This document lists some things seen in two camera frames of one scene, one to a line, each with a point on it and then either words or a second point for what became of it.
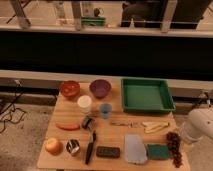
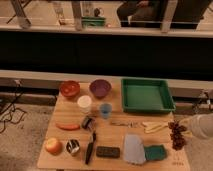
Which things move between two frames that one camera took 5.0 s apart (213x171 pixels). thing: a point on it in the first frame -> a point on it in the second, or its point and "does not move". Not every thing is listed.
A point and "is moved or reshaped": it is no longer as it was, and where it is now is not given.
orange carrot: x=67 y=126 does not move
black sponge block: x=108 y=151 does not move
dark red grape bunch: x=173 y=142 is moved or reshaped
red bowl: x=70 y=88 does not move
